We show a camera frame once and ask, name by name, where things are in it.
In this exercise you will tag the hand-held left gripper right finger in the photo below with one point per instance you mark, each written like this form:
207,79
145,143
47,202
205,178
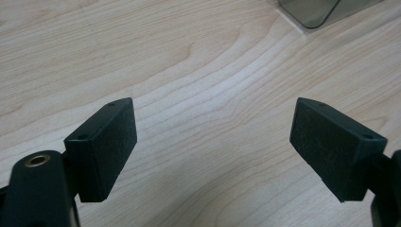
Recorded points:
331,148

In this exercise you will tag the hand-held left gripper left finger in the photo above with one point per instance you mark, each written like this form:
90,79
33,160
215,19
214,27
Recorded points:
104,151

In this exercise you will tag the grey translucent plastic container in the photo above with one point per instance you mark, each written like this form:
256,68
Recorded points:
310,11

